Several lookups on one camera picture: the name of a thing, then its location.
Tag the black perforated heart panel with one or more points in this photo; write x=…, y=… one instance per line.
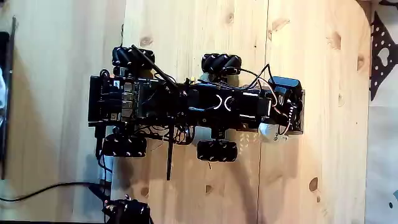
x=377, y=46

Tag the black oval camera box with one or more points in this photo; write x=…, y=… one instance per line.
x=286, y=83

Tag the black leader arm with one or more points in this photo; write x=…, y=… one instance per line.
x=130, y=213

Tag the white sock with black marks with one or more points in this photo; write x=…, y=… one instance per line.
x=269, y=130

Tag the black monitor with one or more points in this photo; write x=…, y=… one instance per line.
x=5, y=102

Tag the black mecanum wheel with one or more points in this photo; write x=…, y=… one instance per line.
x=133, y=57
x=124, y=146
x=221, y=63
x=217, y=151

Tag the black antenna rod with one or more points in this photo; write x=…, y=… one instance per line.
x=149, y=63
x=169, y=155

